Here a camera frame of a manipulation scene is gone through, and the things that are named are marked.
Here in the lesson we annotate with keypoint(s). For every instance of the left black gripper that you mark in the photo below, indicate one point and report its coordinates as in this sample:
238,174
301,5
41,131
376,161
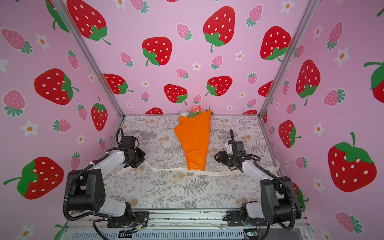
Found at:
142,154

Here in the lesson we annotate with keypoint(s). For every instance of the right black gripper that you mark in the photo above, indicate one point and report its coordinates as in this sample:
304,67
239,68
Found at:
221,157

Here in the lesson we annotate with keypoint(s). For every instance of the cream ribbon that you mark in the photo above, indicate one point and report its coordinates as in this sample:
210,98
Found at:
185,170

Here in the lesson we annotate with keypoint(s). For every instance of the orange wrapping paper sheet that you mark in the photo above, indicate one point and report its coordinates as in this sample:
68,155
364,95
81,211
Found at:
193,134

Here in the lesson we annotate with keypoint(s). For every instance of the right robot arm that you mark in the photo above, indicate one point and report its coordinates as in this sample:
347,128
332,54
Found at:
279,203

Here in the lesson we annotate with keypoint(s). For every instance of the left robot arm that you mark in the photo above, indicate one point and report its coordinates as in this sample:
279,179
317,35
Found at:
85,193

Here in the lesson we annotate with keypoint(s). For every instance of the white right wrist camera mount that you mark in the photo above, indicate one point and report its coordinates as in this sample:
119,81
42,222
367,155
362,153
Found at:
230,148

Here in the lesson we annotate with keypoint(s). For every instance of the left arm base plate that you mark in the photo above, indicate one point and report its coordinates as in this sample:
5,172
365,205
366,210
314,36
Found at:
136,219

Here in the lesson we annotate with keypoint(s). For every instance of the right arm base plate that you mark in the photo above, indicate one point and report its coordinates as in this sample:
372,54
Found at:
238,218

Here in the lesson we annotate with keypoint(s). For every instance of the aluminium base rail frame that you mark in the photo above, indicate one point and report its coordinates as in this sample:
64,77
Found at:
186,224

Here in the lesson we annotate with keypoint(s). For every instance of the left vertical aluminium post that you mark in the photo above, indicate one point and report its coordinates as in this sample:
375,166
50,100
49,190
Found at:
78,38

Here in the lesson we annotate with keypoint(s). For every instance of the vertical aluminium post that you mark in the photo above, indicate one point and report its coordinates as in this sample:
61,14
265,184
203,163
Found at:
78,38
296,39

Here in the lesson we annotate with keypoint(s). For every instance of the right vertical aluminium post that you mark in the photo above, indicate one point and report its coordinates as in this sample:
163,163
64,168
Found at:
296,39

